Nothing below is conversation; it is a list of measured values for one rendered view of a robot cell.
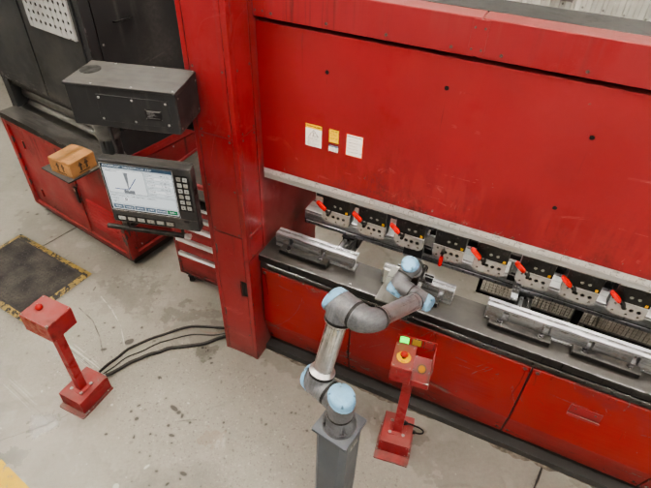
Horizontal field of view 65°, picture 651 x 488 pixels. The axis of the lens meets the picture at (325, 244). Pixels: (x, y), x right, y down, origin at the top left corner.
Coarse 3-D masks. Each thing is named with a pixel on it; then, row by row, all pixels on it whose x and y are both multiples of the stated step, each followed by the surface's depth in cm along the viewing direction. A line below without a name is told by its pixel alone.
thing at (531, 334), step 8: (488, 320) 257; (496, 320) 256; (504, 320) 257; (496, 328) 256; (504, 328) 254; (512, 328) 253; (520, 328) 253; (528, 328) 253; (520, 336) 252; (528, 336) 250; (536, 336) 250; (544, 336) 250; (544, 344) 248
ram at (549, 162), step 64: (320, 64) 218; (384, 64) 206; (448, 64) 195; (384, 128) 223; (448, 128) 210; (512, 128) 198; (576, 128) 188; (640, 128) 178; (320, 192) 260; (384, 192) 243; (448, 192) 227; (512, 192) 214; (576, 192) 202; (640, 192) 191; (576, 256) 218; (640, 256) 205
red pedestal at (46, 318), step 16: (32, 304) 270; (48, 304) 270; (32, 320) 261; (48, 320) 262; (64, 320) 268; (48, 336) 263; (64, 336) 282; (64, 352) 286; (80, 384) 306; (96, 384) 312; (64, 400) 311; (80, 400) 304; (96, 400) 314; (80, 416) 307
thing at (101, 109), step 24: (96, 72) 220; (120, 72) 221; (144, 72) 222; (168, 72) 222; (192, 72) 223; (72, 96) 217; (96, 96) 214; (120, 96) 212; (144, 96) 210; (168, 96) 208; (192, 96) 224; (96, 120) 222; (120, 120) 219; (144, 120) 217; (168, 120) 215; (192, 120) 229; (120, 144) 246
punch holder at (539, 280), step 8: (528, 264) 231; (536, 264) 229; (544, 264) 227; (552, 264) 225; (520, 272) 235; (536, 272) 231; (544, 272) 229; (552, 272) 228; (520, 280) 237; (528, 280) 235; (536, 280) 235; (544, 280) 231; (536, 288) 236; (544, 288) 234
